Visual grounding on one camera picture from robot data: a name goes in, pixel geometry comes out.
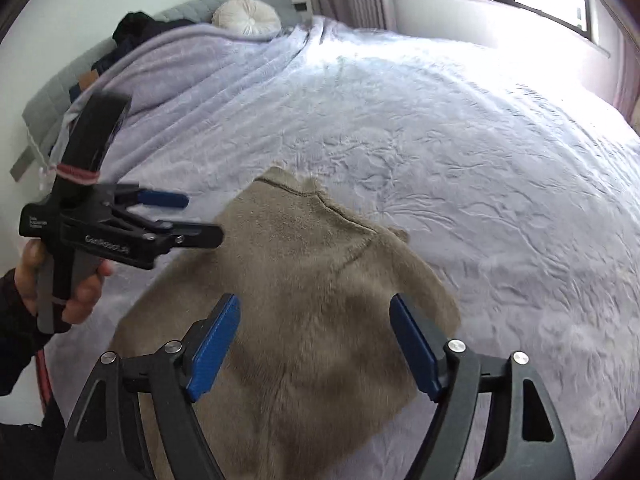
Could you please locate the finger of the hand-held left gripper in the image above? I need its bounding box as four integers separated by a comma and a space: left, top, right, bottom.
116, 209, 224, 251
111, 183, 190, 210

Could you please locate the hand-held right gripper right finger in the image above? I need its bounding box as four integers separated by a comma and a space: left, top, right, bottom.
389, 294, 576, 480

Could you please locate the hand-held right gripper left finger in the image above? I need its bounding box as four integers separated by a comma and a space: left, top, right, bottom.
52, 292, 242, 480

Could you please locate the brown knit sweater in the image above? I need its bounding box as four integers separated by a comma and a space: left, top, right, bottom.
107, 165, 462, 480

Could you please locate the person's left forearm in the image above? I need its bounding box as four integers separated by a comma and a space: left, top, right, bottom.
0, 268, 52, 397

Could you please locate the dark clothes pile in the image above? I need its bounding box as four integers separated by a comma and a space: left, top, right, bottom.
90, 11, 197, 101

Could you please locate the person's left hand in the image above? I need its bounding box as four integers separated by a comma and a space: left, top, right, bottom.
13, 238, 115, 329

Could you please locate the grey padded headboard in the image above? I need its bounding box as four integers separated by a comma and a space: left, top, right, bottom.
20, 0, 304, 182

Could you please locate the lavender fleece blanket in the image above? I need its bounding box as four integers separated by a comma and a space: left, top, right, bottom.
62, 24, 316, 176

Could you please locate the round white cushion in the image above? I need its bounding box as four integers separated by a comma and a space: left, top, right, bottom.
211, 0, 282, 37

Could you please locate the person's dark clothing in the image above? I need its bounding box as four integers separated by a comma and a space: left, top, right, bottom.
0, 400, 68, 480

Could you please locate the red cable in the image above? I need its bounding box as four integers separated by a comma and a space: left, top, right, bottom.
34, 347, 53, 413

